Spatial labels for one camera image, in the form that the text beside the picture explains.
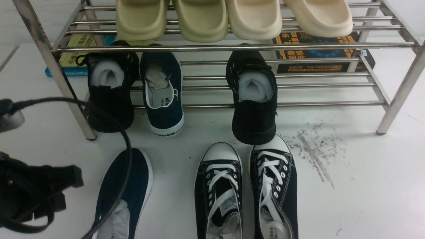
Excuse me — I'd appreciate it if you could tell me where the black orange book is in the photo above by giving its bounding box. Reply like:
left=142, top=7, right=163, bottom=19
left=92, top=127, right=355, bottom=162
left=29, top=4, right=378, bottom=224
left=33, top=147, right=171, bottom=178
left=272, top=32, right=359, bottom=74

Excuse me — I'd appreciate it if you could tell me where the black white lace-up sneaker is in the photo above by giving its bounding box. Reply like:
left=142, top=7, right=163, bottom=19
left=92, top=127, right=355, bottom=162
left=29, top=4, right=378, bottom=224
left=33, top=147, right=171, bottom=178
left=249, top=135, right=299, bottom=239
left=194, top=142, right=243, bottom=239

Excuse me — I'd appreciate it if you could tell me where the cream foam slipper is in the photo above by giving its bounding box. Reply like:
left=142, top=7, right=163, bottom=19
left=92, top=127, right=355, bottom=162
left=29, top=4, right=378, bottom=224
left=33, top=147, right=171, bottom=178
left=225, top=0, right=282, bottom=40
left=284, top=0, right=353, bottom=38

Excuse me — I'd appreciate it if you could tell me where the navy canvas slip-on shoe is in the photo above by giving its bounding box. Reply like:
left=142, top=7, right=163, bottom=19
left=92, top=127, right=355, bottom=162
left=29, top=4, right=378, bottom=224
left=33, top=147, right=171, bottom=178
left=92, top=148, right=153, bottom=239
left=139, top=51, right=185, bottom=138

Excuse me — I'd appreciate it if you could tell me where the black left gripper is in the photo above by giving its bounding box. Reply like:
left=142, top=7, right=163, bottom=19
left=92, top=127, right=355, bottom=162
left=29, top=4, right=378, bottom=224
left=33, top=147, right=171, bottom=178
left=0, top=152, right=84, bottom=233

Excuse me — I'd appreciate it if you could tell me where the black knit sneaker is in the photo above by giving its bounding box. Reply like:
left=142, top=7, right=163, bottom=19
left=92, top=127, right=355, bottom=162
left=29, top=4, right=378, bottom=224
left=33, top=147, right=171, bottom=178
left=225, top=49, right=278, bottom=145
left=76, top=51, right=140, bottom=129

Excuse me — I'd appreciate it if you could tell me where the black cable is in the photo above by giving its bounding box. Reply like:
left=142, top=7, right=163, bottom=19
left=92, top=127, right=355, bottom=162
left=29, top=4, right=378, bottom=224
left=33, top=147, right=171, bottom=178
left=10, top=97, right=132, bottom=239

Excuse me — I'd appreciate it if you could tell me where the yellow blue book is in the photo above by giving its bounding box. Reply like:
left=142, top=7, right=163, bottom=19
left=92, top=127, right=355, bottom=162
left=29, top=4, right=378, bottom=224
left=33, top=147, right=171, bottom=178
left=59, top=35, right=97, bottom=77

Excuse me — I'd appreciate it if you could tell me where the stainless steel shoe rack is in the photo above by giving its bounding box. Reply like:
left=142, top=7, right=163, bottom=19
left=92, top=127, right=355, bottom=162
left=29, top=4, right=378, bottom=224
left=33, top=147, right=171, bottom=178
left=13, top=0, right=424, bottom=135

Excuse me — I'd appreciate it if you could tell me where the olive green foam slipper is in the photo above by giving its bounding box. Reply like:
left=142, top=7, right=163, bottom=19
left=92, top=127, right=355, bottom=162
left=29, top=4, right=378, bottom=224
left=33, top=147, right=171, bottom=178
left=172, top=0, right=229, bottom=43
left=115, top=0, right=170, bottom=42

